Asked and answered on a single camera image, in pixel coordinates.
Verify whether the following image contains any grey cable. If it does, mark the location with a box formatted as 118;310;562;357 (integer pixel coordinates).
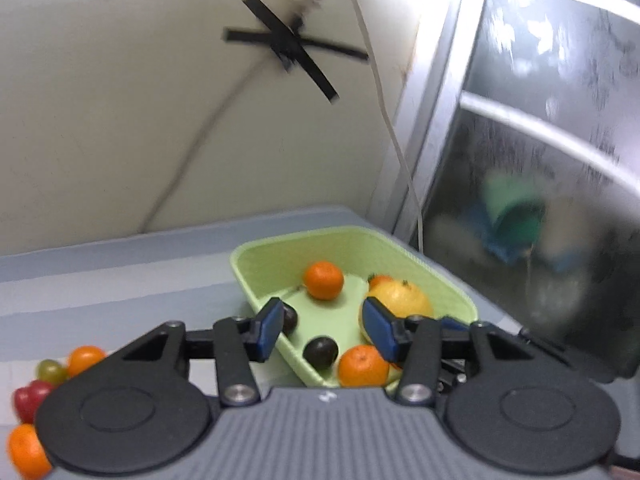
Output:
142;54;274;233

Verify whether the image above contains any dark plum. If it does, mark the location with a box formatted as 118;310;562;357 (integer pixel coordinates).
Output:
303;336;340;372

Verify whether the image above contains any red cherry tomato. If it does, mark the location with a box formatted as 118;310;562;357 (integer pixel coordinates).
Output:
12;379;55;424

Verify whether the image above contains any orange cherry tomato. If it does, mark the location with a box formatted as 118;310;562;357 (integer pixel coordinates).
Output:
66;346;106;378

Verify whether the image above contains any small orange kumquat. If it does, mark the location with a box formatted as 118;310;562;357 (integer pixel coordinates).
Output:
6;424;52;480

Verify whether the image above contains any orange mandarin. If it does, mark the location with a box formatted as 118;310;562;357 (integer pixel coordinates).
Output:
337;344;390;388
303;261;345;301

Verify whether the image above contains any black tape cross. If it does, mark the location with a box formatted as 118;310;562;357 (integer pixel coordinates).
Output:
222;0;369;102

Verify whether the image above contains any frosted glass door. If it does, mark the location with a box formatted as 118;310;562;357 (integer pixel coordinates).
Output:
368;0;639;377

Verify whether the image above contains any yellow lemon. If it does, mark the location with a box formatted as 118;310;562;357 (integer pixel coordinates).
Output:
364;275;435;318

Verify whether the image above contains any green cherry tomato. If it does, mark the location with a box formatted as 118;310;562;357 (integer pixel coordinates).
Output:
36;359;68;387

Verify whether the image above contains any green plastic basket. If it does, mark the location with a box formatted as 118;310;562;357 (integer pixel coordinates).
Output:
230;226;478;388

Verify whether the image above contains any white cable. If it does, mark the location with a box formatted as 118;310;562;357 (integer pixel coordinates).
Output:
344;0;426;254

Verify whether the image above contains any dark purple grape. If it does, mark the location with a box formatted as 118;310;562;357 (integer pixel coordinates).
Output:
282;304;298;337

